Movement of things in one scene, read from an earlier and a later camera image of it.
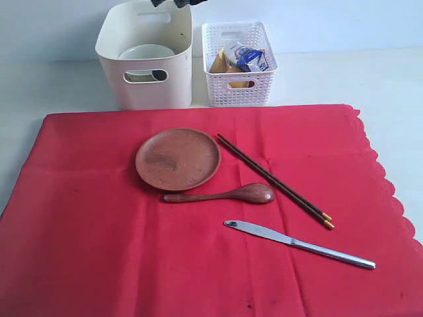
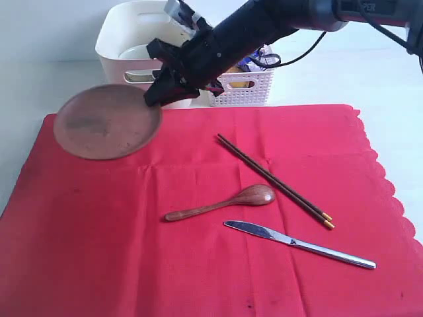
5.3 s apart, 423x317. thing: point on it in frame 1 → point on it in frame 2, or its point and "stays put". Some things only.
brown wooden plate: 178,158 → 106,122
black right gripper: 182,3 → 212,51
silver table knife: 318,249 stays put
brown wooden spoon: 255,193 → 256,195
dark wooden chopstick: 330,226 stays put
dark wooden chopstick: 325,215 stays put
